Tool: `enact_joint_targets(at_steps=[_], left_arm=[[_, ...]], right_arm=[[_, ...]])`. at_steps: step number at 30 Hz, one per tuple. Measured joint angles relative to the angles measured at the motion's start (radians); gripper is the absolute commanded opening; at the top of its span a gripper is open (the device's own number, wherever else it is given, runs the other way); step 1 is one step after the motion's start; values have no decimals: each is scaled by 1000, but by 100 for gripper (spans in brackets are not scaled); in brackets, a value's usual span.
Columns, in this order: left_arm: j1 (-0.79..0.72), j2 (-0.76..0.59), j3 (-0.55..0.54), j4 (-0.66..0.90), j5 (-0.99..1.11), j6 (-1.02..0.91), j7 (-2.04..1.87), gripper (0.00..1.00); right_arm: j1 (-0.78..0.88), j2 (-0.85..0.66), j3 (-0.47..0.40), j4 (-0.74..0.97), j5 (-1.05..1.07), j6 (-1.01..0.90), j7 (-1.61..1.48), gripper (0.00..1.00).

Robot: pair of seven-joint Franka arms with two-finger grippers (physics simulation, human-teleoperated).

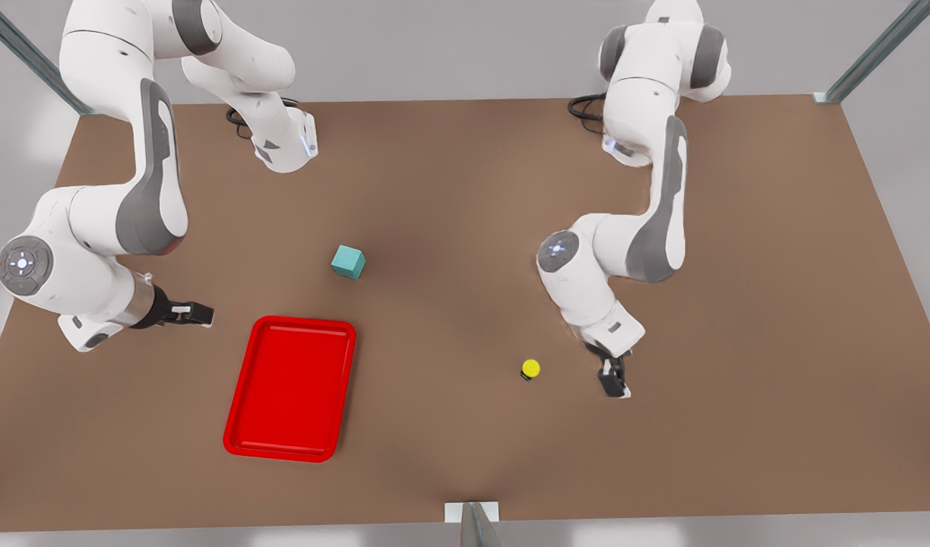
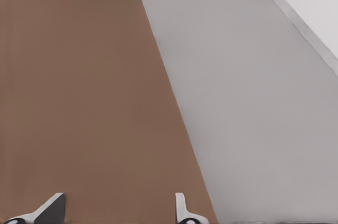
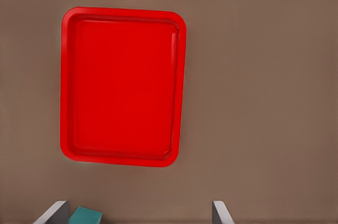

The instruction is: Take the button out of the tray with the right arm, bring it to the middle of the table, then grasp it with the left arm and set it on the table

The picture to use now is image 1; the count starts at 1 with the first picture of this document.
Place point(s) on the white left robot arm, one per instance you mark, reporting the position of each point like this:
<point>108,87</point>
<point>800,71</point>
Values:
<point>647,228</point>

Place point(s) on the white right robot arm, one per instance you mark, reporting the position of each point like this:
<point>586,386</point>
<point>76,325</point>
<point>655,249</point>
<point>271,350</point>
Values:
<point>93,220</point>

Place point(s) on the yellow round-capped small bottle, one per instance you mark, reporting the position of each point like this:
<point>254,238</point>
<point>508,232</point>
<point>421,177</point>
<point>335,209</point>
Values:
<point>530,369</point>

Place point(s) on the red rectangular tray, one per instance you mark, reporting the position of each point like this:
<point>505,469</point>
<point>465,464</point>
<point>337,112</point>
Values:
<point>292,387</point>

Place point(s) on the teal cube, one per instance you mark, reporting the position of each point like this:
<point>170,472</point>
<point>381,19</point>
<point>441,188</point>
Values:
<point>349,261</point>

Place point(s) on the silver frame post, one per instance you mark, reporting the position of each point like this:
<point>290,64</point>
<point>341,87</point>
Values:
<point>476,524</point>
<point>875,52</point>
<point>32,55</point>

